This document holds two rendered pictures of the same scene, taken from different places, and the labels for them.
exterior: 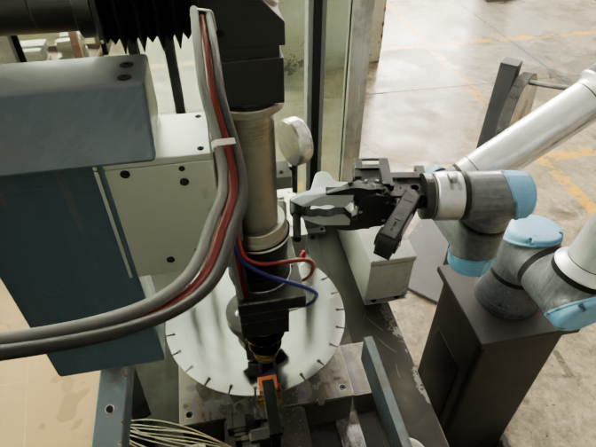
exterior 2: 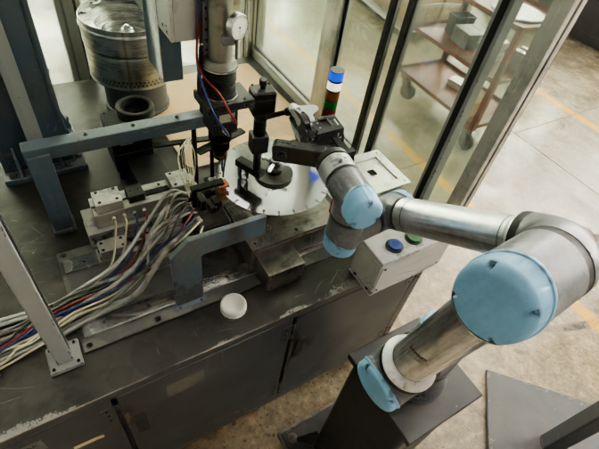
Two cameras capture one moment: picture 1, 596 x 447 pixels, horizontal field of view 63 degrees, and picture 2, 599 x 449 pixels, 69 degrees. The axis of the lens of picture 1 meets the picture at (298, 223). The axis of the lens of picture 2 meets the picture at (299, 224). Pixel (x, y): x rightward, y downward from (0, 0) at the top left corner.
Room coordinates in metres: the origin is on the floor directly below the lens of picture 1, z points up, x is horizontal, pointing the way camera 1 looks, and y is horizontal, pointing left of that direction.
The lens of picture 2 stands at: (0.21, -0.82, 1.77)
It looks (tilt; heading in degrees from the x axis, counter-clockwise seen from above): 46 degrees down; 62
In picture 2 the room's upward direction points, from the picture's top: 11 degrees clockwise
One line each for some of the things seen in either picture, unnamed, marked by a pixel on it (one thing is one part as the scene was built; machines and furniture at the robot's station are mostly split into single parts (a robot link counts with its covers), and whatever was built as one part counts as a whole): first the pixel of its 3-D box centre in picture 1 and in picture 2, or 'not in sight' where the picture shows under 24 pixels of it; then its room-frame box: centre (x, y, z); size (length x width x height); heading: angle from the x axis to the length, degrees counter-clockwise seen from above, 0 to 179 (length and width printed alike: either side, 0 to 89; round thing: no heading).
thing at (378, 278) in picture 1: (372, 240); (402, 251); (0.90, -0.19, 0.82); 0.28 x 0.11 x 0.15; 11
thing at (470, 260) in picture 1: (470, 235); (349, 227); (0.61, -0.29, 1.11); 0.11 x 0.08 x 0.11; 14
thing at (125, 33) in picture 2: not in sight; (132, 62); (0.25, 0.80, 0.93); 0.31 x 0.31 x 0.36
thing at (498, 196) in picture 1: (492, 196); (354, 198); (0.59, -0.30, 1.21); 0.11 x 0.08 x 0.09; 92
